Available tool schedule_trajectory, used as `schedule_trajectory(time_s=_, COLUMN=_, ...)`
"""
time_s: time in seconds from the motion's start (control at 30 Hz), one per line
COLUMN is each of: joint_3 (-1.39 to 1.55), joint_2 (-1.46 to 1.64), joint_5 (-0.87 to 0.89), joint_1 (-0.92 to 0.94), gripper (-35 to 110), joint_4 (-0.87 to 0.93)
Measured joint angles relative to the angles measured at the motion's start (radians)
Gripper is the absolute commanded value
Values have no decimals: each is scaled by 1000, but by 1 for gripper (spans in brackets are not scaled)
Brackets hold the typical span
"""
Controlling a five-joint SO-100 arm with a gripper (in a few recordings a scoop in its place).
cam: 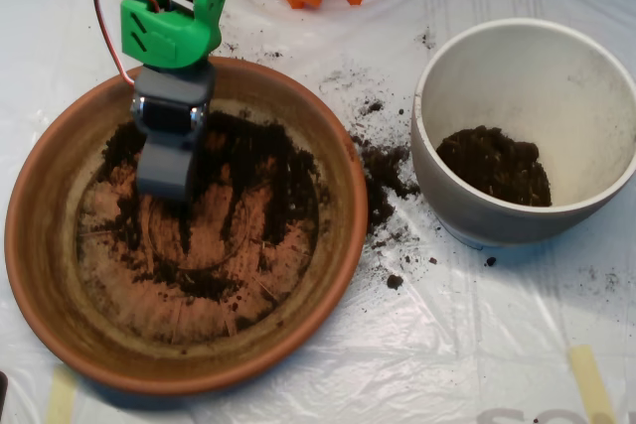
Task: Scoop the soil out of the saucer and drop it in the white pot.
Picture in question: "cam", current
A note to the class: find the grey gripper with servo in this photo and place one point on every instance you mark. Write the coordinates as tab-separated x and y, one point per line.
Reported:
170	89

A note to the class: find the dark soil heap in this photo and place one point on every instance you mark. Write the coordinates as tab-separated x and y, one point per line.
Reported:
258	156

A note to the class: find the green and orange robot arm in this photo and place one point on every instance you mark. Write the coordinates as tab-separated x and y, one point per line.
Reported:
169	42

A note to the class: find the terracotta clay saucer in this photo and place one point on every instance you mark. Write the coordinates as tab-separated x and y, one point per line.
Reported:
45	245

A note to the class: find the spilled soil pile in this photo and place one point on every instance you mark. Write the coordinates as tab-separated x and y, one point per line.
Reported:
385	176

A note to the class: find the dark brown food chunk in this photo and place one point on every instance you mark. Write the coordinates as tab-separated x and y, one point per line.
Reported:
395	281

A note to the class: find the white ceramic pot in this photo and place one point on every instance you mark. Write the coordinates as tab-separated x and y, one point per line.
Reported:
447	200

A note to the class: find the small dark food piece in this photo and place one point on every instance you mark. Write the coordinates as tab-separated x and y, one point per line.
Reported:
491	261

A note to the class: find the long beige masking tape strip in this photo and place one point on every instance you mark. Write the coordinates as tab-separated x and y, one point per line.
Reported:
591	384
60	399

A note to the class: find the black object at edge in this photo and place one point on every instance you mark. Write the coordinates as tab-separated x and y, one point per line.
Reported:
3	391

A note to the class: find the clear plastic cover sheet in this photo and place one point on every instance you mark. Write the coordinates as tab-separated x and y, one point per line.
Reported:
447	344

